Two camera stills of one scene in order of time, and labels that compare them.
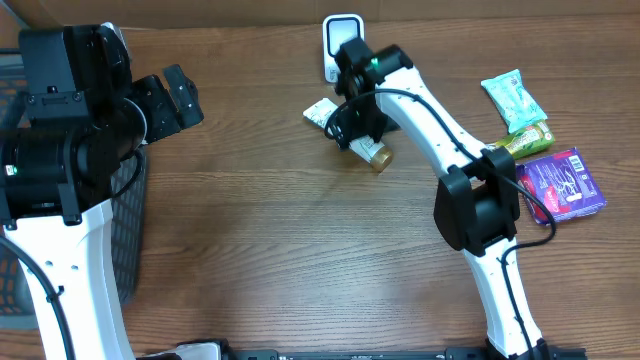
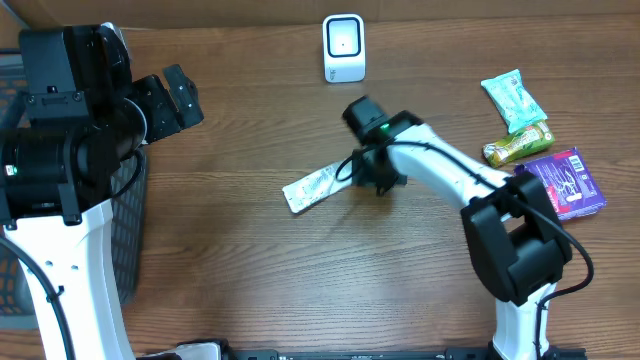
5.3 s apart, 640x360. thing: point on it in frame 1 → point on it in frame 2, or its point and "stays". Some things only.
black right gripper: [357, 129] → [373, 176]
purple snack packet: [562, 184] stays
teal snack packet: [516, 107] stays
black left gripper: [163, 107] stays
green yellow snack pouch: [527, 139] stays
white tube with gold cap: [378, 156] → [319, 185]
